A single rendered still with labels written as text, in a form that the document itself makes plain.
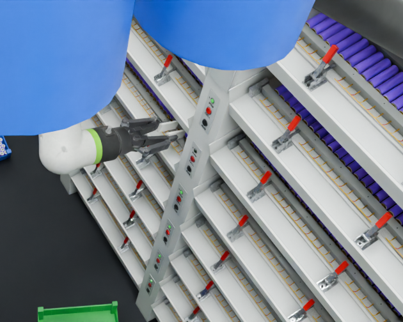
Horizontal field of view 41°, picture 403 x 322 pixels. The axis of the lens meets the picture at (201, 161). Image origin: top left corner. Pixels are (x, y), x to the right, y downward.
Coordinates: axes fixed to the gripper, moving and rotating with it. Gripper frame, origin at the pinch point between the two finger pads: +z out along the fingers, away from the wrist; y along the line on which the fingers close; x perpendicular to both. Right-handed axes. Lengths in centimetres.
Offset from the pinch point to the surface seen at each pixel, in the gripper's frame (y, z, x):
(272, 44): -68, -81, -87
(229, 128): -18.0, -2.4, -18.8
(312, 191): -46, -7, -29
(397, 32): -66, -69, -86
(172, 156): -3.5, 1.1, 7.7
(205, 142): -15.5, -4.7, -11.6
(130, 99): 21.7, 1.5, 7.5
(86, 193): 41, 16, 81
